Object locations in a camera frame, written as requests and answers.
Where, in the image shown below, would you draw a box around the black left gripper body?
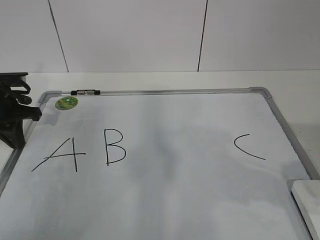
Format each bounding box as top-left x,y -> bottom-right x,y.
0,72 -> 42,149

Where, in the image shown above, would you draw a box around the white rectangular board eraser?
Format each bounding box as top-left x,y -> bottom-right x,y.
286,179 -> 320,240

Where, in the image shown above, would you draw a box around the green round magnet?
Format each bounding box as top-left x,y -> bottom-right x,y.
55,96 -> 79,111

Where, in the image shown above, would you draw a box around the white magnetic whiteboard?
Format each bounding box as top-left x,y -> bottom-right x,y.
0,87 -> 318,240

